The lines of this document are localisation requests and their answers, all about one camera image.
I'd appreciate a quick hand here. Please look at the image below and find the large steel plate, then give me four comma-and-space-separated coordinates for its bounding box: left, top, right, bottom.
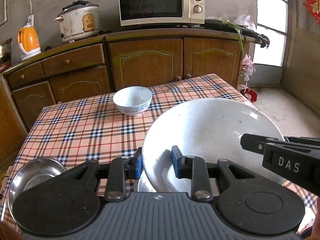
137, 171, 156, 193

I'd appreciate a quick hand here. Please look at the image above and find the white ceramic bowl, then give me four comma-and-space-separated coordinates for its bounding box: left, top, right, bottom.
142, 98, 285, 193

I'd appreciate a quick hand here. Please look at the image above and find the blue patterned ceramic bowl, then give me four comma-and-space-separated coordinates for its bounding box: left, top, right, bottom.
113, 86, 153, 116

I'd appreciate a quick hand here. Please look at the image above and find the small steel plate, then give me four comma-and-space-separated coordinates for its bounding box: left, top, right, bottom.
8, 157, 67, 221

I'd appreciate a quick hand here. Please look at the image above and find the person's right hand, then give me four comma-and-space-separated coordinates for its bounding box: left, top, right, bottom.
308, 197, 320, 240

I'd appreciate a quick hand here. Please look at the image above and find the red gift bag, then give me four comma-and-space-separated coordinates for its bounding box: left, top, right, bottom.
238, 85, 258, 103

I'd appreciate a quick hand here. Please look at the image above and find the plaid tablecloth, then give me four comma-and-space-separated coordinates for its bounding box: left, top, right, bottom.
3, 74, 305, 239

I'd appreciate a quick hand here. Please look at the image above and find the wooden kitchen cabinet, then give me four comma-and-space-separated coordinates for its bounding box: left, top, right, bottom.
1, 29, 253, 160

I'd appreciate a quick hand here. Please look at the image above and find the black tray on counter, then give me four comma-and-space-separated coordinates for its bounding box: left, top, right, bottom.
201, 19, 270, 48

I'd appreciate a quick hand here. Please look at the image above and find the white plastic bag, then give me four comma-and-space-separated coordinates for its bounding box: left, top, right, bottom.
234, 14, 257, 31

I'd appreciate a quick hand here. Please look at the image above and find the red fu character poster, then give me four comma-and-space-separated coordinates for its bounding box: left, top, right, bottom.
303, 0, 320, 24

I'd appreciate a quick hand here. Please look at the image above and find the white rice cooker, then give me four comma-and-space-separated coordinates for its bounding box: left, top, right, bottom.
54, 0, 100, 43

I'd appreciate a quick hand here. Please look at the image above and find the induction cooker red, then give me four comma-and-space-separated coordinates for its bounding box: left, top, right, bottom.
0, 60, 11, 73

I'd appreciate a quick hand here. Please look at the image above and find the orange electric kettle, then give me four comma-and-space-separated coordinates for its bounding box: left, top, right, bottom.
17, 23, 41, 60

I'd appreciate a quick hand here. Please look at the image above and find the steel pot with lid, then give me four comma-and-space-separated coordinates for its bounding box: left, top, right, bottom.
0, 38, 12, 63

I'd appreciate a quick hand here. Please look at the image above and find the cream microwave oven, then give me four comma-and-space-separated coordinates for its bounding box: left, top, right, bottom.
118, 0, 205, 26

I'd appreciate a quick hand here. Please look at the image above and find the white power strip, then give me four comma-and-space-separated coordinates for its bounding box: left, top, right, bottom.
27, 14, 34, 26

